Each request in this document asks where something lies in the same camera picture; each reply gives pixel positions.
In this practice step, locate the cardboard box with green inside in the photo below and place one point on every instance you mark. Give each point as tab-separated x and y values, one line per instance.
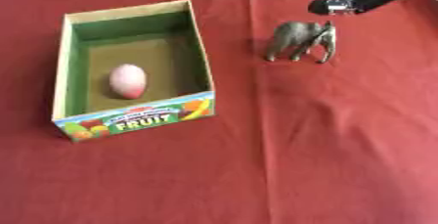
134	71

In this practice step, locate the grey toy elephant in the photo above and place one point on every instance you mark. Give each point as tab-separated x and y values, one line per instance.
300	37

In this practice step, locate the pink toy peach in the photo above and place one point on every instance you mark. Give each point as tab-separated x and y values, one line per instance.
127	81

